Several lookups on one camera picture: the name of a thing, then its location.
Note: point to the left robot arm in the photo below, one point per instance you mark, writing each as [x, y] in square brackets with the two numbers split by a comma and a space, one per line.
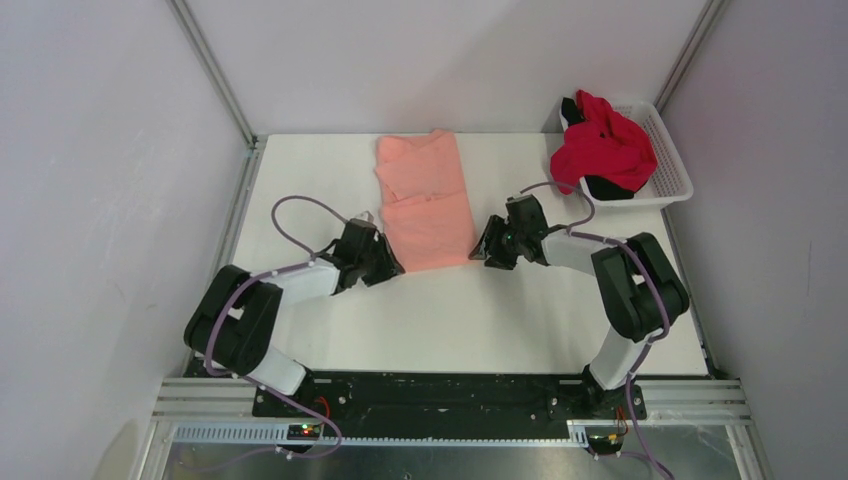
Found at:
[234, 323]

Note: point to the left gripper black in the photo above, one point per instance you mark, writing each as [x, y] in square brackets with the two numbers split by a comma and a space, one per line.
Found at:
[391, 266]

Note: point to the controller board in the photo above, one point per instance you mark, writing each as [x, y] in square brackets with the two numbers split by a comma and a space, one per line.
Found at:
[605, 445]
[304, 432]

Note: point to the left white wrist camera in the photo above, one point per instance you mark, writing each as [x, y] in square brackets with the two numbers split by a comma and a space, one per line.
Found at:
[364, 219]

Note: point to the black t-shirt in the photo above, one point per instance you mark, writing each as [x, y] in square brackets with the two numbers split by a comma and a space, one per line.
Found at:
[599, 187]

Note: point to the white plastic basket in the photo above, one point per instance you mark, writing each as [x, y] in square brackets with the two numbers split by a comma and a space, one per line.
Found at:
[670, 182]

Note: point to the right controller board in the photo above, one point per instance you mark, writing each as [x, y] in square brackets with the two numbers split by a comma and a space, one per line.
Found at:
[605, 445]

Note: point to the salmon pink t-shirt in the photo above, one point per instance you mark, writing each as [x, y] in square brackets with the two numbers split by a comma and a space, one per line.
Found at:
[425, 207]

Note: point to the left controller board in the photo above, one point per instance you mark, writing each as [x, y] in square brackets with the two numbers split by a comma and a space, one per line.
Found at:
[304, 432]

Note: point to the red t-shirt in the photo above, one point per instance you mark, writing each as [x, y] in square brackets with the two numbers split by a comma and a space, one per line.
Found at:
[606, 144]

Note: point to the left aluminium frame post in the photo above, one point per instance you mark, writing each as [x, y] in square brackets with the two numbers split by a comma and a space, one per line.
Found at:
[187, 21]

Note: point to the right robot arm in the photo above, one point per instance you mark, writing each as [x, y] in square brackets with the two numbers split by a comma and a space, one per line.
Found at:
[641, 293]

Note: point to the right aluminium frame post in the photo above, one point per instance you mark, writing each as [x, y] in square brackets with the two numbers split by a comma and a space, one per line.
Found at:
[706, 22]

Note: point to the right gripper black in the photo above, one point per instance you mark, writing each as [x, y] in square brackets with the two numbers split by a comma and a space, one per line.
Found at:
[490, 239]

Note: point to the aluminium frame post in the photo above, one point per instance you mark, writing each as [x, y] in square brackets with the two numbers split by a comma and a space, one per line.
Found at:
[187, 21]
[706, 22]

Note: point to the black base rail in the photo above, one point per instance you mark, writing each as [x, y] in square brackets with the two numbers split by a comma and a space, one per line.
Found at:
[465, 407]

